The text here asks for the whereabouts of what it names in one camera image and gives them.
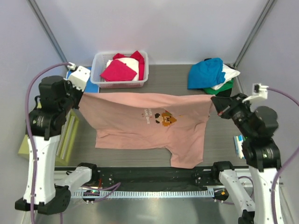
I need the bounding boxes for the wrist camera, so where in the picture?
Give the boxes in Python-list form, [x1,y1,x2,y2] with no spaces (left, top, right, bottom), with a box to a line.
[242,84,269,104]
[67,63,91,92]

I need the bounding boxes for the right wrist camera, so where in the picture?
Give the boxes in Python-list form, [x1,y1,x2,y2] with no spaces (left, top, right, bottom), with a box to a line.
[242,84,269,104]

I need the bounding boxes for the blue t-shirt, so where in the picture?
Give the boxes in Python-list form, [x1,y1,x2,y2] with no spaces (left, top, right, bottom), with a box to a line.
[187,58,225,90]

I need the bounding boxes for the white t-shirt on pile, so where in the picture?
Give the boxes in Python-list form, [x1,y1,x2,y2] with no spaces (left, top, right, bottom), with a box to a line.
[212,64,240,90]

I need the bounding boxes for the white slotted cable duct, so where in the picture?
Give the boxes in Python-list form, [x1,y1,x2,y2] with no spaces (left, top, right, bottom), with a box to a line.
[71,189,214,199]

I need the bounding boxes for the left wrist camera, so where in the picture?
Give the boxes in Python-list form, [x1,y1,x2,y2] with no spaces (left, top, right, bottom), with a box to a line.
[67,63,91,92]

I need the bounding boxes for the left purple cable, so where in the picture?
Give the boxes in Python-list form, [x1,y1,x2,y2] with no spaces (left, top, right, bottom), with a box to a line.
[24,62,121,224]

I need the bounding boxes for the red t-shirt in basket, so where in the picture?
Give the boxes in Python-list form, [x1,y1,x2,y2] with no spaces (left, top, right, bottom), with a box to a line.
[100,51,145,82]

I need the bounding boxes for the marker pens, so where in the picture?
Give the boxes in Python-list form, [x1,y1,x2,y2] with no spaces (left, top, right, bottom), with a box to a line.
[233,135,245,159]

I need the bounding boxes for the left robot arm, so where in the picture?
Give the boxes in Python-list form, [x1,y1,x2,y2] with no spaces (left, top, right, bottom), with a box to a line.
[14,73,99,215]

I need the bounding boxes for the green t-shirt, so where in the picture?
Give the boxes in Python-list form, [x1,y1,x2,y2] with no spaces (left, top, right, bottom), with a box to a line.
[203,79,234,95]

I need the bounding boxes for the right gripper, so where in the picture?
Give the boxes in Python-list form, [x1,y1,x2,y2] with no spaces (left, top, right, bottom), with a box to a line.
[212,92,256,139]

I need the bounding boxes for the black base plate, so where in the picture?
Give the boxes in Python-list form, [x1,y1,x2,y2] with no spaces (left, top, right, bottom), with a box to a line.
[85,166,221,192]

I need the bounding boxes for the white t-shirt in basket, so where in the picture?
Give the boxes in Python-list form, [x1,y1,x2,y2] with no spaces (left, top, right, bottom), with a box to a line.
[102,57,139,82]

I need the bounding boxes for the white plastic basket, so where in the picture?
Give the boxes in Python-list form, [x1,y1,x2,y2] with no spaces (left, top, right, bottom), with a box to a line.
[90,50,149,89]

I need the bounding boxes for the yellow-green box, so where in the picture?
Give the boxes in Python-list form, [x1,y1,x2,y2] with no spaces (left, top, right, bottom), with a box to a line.
[18,102,80,167]

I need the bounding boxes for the pink t-shirt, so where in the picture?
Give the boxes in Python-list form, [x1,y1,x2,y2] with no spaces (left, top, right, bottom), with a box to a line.
[79,92,214,168]

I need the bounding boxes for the black t-shirt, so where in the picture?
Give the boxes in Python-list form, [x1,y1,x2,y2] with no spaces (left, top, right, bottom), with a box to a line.
[216,88,232,97]

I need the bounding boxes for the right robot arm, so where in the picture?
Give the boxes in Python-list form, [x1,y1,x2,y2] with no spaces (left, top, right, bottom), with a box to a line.
[210,93,284,224]

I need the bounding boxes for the blue folder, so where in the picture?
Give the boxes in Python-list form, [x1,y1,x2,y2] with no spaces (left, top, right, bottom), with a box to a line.
[66,67,100,93]

